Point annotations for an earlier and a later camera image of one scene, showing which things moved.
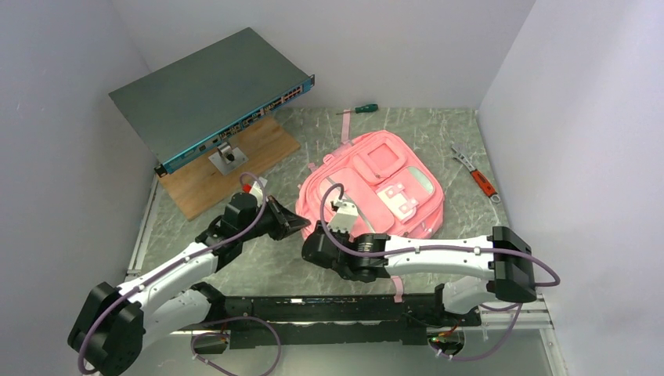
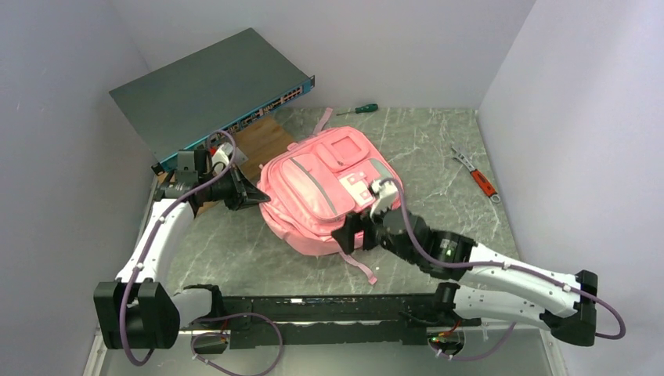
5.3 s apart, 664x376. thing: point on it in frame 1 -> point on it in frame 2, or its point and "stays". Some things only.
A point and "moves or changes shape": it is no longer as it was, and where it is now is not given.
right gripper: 321,226 -> 355,222
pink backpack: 394,183 moves or changes shape
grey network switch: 182,107 stays
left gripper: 284,220 -> 243,193
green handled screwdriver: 364,108 stays
